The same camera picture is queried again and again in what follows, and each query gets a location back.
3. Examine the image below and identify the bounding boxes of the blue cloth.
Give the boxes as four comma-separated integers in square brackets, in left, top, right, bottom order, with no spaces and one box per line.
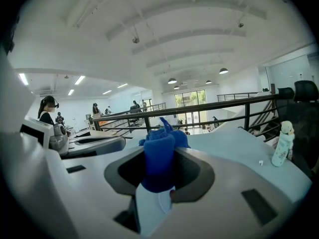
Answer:
[139,117,191,194]

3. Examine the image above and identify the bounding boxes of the black office chair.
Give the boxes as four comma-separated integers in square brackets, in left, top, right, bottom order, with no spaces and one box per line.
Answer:
[290,80,319,176]
[276,87,295,124]

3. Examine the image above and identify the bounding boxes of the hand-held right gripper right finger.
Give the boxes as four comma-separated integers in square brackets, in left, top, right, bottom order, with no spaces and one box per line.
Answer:
[149,147,292,239]

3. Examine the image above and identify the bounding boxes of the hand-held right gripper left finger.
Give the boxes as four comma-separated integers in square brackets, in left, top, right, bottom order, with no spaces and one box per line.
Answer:
[47,147,146,235]

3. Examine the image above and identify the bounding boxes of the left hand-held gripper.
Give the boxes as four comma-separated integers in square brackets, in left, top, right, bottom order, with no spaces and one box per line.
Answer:
[19,117,127,159]

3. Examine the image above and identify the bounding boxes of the glass entrance door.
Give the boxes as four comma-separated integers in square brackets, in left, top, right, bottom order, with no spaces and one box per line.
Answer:
[174,90,207,129]

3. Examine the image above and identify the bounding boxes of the big translucent blue plate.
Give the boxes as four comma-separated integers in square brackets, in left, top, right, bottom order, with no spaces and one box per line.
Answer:
[136,185,173,236]

